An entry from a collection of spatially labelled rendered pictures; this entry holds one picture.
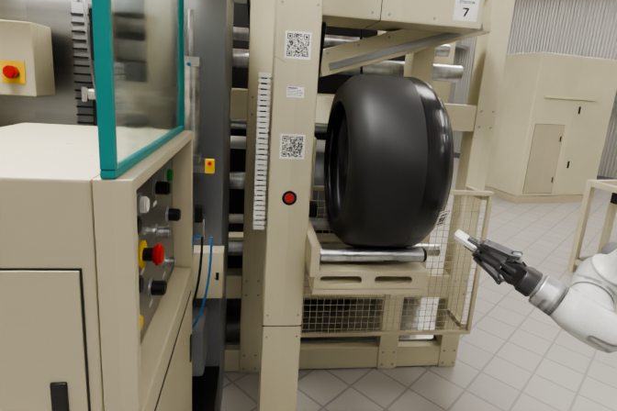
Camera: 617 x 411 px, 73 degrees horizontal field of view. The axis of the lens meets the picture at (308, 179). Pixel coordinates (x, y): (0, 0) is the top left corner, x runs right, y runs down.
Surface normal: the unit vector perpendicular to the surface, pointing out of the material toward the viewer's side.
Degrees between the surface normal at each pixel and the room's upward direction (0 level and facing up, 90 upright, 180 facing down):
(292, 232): 90
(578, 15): 90
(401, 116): 53
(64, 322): 90
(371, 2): 90
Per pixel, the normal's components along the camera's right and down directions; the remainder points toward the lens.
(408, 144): 0.14, -0.12
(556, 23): -0.69, 0.12
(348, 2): 0.13, 0.23
